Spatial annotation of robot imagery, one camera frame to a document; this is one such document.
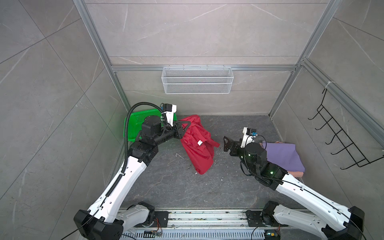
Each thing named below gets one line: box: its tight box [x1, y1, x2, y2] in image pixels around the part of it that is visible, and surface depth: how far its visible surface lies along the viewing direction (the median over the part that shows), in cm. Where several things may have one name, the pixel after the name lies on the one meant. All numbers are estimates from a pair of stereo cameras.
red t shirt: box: [180, 114, 220, 175], surface depth 77 cm
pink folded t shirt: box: [288, 171, 304, 178], surface depth 88 cm
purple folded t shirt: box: [262, 142, 305, 173], surface depth 90 cm
